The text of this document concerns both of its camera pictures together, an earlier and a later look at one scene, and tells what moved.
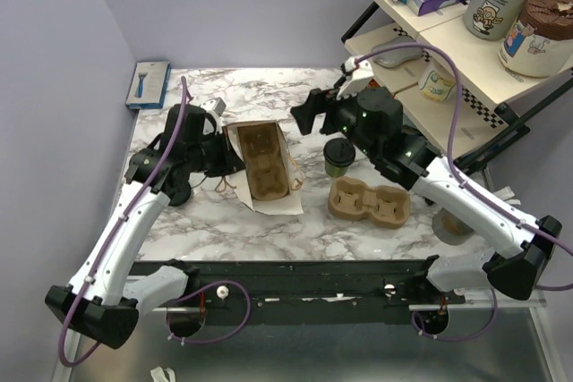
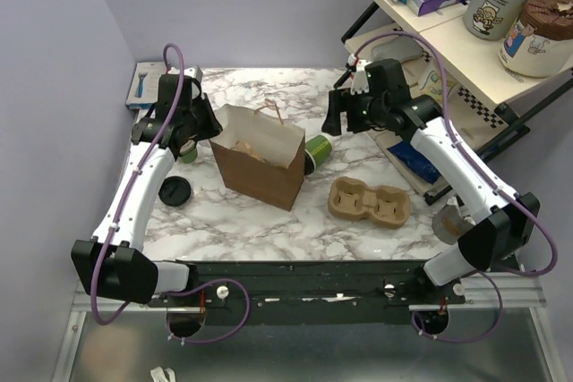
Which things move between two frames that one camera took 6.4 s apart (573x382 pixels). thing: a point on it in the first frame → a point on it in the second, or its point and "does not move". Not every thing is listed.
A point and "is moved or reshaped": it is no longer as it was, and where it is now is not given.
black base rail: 307,292 does not move
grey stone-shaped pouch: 392,57 does not move
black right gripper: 318,102 → 340,100
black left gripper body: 212,157 → 200,118
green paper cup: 338,154 → 319,148
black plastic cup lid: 181,196 does not move
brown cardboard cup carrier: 388,207 does not move
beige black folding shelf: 469,101 does not move
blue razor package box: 149,85 does not move
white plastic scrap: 159,375 does not move
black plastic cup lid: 338,152 → 309,165
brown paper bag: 271,182 is moved or reshaped
